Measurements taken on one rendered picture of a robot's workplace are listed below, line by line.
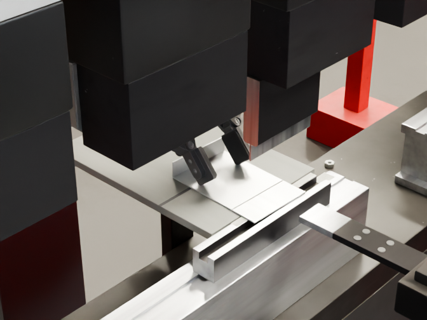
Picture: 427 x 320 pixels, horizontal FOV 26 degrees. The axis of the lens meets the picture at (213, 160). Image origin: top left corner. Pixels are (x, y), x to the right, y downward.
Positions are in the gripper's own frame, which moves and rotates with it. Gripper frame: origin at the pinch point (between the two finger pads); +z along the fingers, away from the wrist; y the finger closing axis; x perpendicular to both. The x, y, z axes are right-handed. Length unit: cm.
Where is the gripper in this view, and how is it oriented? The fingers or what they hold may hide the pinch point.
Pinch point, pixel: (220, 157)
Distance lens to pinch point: 106.7
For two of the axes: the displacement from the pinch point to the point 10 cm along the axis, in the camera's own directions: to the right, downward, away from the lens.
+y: 7.0, -3.7, 6.1
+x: -5.4, 2.8, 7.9
